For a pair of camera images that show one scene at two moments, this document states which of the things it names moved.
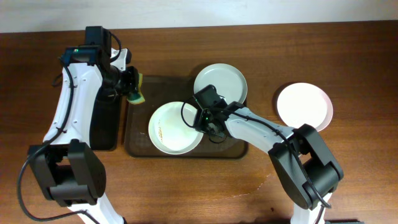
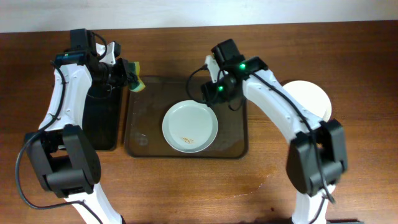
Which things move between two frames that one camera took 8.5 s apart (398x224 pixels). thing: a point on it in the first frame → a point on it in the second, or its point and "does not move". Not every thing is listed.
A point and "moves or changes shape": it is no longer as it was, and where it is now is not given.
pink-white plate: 305,103 does not move
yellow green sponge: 138,97 moves or changes shape
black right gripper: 204,123 → 208,94
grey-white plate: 230,83 moves or changes shape
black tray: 104,122 does not move
